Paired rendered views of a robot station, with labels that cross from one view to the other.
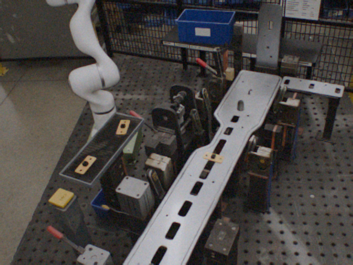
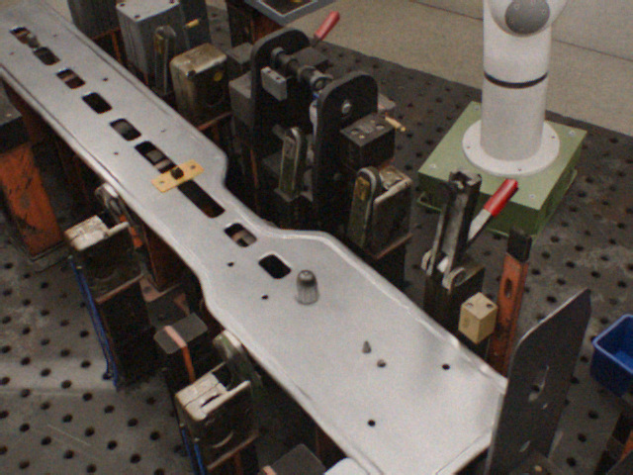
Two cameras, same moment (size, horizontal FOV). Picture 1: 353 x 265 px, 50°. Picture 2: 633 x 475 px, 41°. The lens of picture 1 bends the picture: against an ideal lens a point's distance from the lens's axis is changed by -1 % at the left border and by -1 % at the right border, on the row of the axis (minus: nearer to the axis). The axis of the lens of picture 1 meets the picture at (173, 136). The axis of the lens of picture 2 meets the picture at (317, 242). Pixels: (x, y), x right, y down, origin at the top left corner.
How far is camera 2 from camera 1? 2.01 m
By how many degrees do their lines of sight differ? 74
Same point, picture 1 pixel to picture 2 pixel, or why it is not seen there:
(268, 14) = (555, 340)
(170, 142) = (233, 85)
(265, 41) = (536, 423)
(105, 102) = (489, 45)
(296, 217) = (50, 421)
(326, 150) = not seen: outside the picture
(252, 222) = not seen: hidden behind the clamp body
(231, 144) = (189, 221)
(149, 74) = not seen: outside the picture
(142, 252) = (67, 42)
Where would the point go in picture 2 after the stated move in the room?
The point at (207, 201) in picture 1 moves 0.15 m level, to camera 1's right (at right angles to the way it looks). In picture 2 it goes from (80, 131) to (33, 186)
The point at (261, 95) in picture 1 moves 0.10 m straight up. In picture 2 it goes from (334, 377) to (332, 330)
